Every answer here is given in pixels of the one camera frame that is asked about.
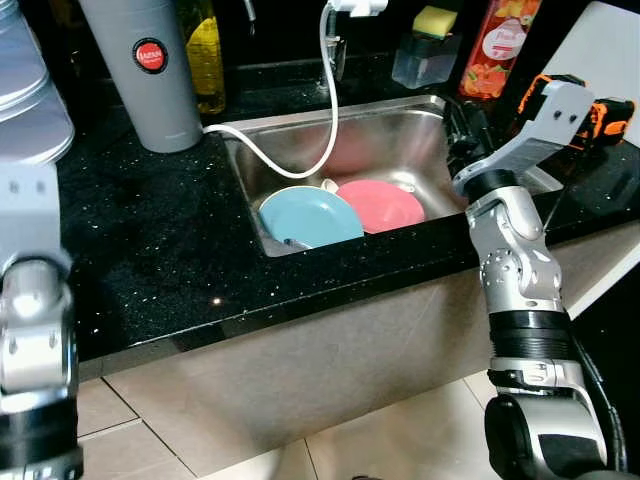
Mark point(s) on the clear soap dispenser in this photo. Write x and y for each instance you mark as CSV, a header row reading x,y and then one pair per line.
x,y
425,60

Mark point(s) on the translucent white food cover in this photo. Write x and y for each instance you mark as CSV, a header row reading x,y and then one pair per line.
x,y
30,100

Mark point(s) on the peach dish soap bottle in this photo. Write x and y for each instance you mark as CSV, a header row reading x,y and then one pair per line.
x,y
500,45

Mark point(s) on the white cutting board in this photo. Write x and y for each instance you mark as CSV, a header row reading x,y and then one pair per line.
x,y
600,50

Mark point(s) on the stainless steel sink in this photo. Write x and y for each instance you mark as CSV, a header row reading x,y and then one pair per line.
x,y
390,150

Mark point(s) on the black cabinet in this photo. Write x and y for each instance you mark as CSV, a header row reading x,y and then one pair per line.
x,y
628,330

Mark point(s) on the white kitchen tap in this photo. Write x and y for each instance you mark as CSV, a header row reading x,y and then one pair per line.
x,y
355,5

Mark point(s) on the pink plate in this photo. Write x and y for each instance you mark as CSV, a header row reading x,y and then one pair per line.
x,y
385,203

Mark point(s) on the yellow sponge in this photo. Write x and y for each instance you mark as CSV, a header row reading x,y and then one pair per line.
x,y
435,20

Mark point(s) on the grey water filter canister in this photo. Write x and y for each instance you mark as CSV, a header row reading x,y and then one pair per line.
x,y
145,100

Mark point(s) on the yellow oil bottle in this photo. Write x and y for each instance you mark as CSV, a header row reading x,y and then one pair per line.
x,y
205,55

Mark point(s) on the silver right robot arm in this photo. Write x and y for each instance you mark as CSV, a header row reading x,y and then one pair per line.
x,y
520,300

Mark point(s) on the blue plate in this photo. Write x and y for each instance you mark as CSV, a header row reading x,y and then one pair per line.
x,y
310,215

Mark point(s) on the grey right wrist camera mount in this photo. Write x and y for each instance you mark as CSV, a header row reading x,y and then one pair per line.
x,y
545,130

